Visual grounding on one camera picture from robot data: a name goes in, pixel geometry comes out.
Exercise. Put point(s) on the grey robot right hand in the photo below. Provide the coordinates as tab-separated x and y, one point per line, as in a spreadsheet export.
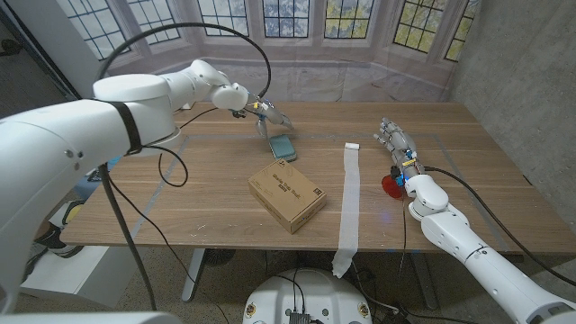
400	144

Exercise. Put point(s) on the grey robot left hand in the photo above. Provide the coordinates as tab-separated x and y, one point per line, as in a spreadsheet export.
270	114

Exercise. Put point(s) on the blue ribbed case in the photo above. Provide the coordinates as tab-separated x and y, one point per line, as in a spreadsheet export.
282	147

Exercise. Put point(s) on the white gauze bandage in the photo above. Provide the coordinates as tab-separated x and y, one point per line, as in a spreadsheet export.
350	202

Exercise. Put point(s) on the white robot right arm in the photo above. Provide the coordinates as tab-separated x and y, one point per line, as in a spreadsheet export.
495	270

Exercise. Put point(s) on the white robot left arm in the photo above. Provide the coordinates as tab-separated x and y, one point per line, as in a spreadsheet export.
54	144

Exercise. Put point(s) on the red plastic cup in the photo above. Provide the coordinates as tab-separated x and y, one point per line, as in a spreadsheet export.
390	186

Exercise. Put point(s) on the brown cardboard package box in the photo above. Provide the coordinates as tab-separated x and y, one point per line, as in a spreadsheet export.
288	195

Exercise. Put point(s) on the printed window backdrop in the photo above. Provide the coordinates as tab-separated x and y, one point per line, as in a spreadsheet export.
315	76

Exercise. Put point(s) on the grey metal table leg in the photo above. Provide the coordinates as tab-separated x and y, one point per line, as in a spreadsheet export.
192	274
425	283

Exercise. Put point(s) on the black round fan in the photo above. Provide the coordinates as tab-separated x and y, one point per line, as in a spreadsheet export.
218	257

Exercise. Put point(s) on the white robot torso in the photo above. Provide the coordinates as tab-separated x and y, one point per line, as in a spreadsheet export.
310	297

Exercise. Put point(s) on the black calculator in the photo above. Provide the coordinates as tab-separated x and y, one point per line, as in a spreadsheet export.
100	177

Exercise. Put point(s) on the blue bin with tools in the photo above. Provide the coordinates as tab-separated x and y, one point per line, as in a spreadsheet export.
92	189

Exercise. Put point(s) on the yellow black object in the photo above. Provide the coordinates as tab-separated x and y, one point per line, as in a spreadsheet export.
74	211

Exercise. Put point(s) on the grey black sneaker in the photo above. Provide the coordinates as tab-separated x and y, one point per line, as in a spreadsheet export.
56	243

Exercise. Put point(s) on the white robot head housing edge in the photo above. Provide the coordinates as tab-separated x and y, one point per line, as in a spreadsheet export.
90	318

